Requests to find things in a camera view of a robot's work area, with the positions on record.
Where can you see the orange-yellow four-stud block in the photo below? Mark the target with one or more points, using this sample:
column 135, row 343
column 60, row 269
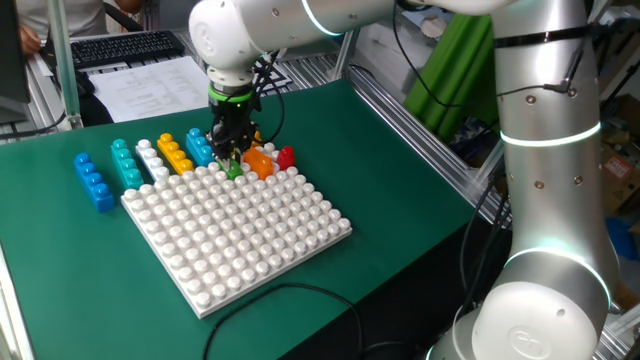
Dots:
column 175, row 155

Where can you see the white studded baseplate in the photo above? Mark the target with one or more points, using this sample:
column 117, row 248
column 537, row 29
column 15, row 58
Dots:
column 235, row 240

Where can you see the green table mat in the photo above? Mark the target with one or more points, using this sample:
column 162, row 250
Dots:
column 75, row 270

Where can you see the aluminium frame post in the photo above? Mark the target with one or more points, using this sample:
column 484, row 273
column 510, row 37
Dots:
column 492, row 162
column 345, row 55
column 65, row 65

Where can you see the person in white shirt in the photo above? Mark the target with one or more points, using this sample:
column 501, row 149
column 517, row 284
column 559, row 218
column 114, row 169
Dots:
column 70, row 15

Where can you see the small red block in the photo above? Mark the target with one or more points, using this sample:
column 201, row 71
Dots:
column 286, row 159

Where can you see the green two-stud block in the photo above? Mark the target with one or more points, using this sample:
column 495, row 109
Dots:
column 232, row 171

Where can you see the white four-stud block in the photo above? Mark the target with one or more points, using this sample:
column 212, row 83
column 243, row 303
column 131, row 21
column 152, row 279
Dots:
column 152, row 162

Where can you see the teal four-stud block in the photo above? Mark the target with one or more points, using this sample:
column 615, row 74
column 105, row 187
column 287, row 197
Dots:
column 127, row 167

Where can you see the black keyboard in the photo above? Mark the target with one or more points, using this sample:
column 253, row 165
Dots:
column 120, row 47

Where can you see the person's hand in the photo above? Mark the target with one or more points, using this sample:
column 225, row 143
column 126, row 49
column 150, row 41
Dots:
column 29, row 40

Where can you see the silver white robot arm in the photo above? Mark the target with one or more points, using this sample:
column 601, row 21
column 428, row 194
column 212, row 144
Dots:
column 550, row 175

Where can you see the orange-yellow two-stud block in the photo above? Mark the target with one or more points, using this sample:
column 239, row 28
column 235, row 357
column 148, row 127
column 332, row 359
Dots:
column 257, row 140

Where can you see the black computer mouse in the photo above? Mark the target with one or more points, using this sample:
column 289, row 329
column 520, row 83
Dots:
column 85, row 85

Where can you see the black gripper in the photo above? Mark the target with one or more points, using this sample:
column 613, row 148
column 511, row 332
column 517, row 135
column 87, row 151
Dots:
column 231, row 122

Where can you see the dark monitor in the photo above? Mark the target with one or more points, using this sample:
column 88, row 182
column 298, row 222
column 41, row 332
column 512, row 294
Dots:
column 12, row 50

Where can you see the white printed paper sheet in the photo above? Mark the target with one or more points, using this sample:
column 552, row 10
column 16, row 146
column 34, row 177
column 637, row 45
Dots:
column 150, row 90

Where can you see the orange curved block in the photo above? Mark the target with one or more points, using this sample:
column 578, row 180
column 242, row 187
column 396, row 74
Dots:
column 259, row 164

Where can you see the blue three-stud block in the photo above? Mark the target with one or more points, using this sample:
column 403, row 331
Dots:
column 199, row 149

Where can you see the blue four-stud block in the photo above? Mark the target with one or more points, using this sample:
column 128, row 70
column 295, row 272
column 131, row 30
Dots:
column 94, row 185

